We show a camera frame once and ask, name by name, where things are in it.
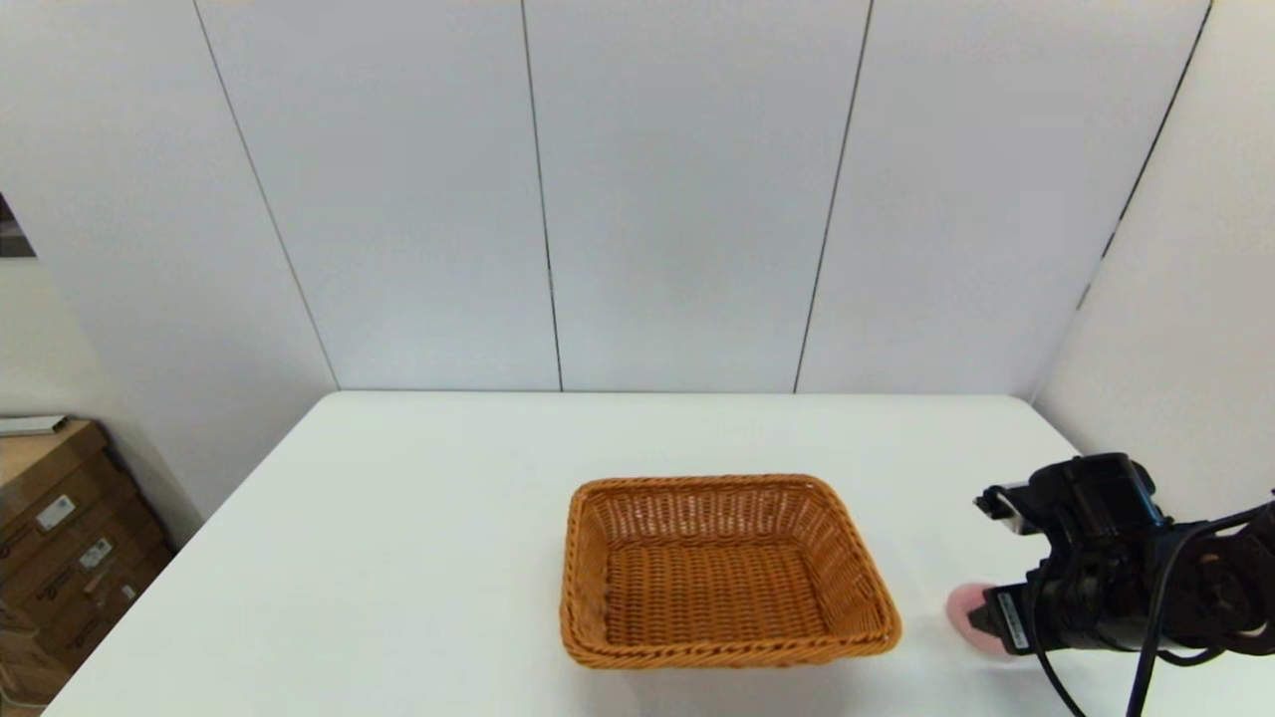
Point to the brown woven wicker basket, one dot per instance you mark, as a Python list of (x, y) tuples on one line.
[(717, 588)]

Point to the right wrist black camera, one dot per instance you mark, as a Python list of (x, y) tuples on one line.
[(1091, 498)]

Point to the flat white board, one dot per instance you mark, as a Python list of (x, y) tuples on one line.
[(30, 425)]

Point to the brown cardboard box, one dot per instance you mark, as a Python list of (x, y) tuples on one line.
[(110, 617), (50, 468), (110, 533)]

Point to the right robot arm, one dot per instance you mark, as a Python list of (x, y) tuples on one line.
[(1235, 597)]

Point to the pink peach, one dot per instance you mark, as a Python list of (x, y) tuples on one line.
[(961, 607)]

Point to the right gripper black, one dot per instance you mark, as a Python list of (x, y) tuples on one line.
[(1106, 597)]

